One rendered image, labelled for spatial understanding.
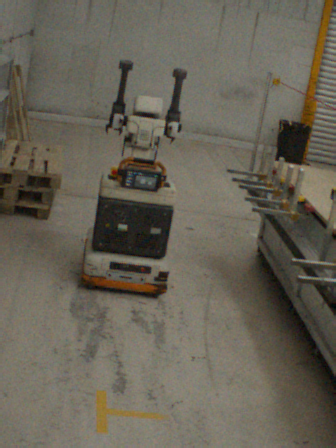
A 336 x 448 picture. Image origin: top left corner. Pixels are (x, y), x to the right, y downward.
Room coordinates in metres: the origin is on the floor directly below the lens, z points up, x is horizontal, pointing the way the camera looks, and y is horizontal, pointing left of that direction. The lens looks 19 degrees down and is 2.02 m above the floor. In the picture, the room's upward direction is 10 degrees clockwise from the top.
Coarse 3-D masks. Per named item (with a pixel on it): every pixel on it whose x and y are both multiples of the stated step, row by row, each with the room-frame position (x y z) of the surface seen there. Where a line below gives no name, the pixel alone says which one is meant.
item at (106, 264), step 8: (104, 264) 4.27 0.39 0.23; (112, 264) 4.28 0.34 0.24; (120, 264) 4.29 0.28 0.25; (128, 264) 4.29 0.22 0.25; (136, 264) 4.30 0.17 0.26; (144, 264) 4.31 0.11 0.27; (128, 272) 4.29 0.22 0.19; (136, 272) 4.30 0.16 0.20; (144, 272) 4.31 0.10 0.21; (152, 272) 4.32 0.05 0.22
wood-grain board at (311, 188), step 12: (276, 168) 5.46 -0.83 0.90; (312, 168) 5.78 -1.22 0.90; (312, 180) 5.25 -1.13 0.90; (324, 180) 5.36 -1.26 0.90; (300, 192) 4.74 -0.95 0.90; (312, 192) 4.81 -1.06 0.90; (324, 192) 4.90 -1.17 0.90; (312, 204) 4.44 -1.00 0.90; (324, 204) 4.51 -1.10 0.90; (324, 216) 4.18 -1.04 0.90
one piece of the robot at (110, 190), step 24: (120, 168) 4.37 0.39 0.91; (120, 192) 4.36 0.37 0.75; (144, 192) 4.38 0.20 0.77; (168, 192) 4.41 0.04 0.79; (96, 216) 4.35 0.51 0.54; (120, 216) 4.37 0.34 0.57; (144, 216) 4.38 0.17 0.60; (168, 216) 4.41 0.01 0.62; (96, 240) 4.34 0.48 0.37; (120, 240) 4.36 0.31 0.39; (144, 240) 4.39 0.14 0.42
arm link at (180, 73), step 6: (180, 72) 5.02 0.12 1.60; (186, 72) 5.03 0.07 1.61; (180, 78) 5.01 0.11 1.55; (180, 84) 5.00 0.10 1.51; (180, 90) 5.00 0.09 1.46; (174, 96) 4.99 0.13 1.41; (174, 102) 4.97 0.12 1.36; (174, 108) 4.96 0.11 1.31; (168, 114) 4.95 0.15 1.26; (180, 114) 4.97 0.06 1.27; (168, 120) 4.94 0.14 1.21
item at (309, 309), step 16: (304, 224) 4.63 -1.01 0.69; (320, 224) 4.32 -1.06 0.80; (272, 240) 5.40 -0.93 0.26; (320, 240) 4.25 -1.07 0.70; (272, 256) 5.26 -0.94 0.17; (272, 272) 5.17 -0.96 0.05; (288, 272) 4.81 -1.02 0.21; (288, 288) 4.63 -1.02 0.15; (304, 288) 4.39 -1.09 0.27; (288, 304) 4.60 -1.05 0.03; (304, 304) 4.31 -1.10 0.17; (304, 320) 4.14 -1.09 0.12; (320, 320) 3.95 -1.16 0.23; (320, 336) 3.83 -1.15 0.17; (320, 352) 3.76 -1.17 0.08
